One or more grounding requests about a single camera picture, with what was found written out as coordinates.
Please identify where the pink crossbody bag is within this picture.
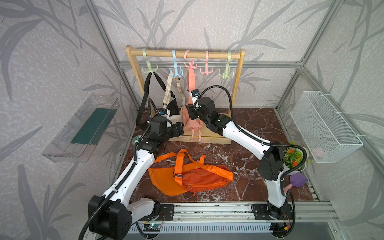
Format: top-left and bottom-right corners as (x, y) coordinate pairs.
(182, 66), (204, 142)

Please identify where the potted artificial flower plant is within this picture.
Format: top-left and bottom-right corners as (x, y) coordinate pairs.
(283, 147), (312, 176)

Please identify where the cream white crossbody bag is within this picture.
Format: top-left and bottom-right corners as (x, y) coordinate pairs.
(163, 74), (186, 124)

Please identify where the black crossbody bag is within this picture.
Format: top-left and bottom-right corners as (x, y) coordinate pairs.
(136, 73), (166, 131)

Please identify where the bright orange crossbody bag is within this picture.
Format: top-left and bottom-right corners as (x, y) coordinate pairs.
(148, 149), (197, 196)

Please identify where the green hook right end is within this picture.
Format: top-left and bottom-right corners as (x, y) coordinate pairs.
(219, 52), (234, 80)

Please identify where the light blue hook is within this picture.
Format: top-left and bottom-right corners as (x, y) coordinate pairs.
(170, 50), (184, 78)

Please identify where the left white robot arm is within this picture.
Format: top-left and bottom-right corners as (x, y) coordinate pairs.
(78, 101), (184, 240)

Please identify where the pink hook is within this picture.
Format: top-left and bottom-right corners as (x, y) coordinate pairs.
(200, 51), (214, 76)
(184, 50), (198, 69)

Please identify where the white wire mesh basket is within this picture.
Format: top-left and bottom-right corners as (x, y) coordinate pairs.
(291, 91), (364, 164)

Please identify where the purple pink toy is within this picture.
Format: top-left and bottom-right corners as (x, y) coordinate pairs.
(284, 172), (308, 194)

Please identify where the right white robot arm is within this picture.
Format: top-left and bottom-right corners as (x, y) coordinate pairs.
(187, 90), (308, 220)

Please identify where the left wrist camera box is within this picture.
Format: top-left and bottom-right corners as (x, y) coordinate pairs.
(158, 109), (171, 118)

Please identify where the pink hook left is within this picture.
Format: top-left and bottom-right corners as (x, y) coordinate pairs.
(184, 50), (198, 69)

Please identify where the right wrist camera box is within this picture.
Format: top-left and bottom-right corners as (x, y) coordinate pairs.
(190, 89), (200, 104)

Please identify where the wooden clothes rack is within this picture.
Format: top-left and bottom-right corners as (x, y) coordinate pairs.
(125, 45), (246, 145)

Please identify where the pink hook right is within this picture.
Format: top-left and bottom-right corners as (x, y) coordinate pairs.
(200, 51), (214, 76)

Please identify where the dark orange crossbody bag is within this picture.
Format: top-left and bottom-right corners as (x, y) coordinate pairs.
(174, 149), (234, 194)

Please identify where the clear acrylic wall shelf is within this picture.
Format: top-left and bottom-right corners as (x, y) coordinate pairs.
(42, 94), (120, 163)

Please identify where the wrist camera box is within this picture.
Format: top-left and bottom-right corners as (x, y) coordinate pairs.
(190, 89), (200, 104)
(158, 109), (171, 118)

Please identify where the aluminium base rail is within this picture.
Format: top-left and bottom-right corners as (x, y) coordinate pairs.
(80, 201), (343, 240)

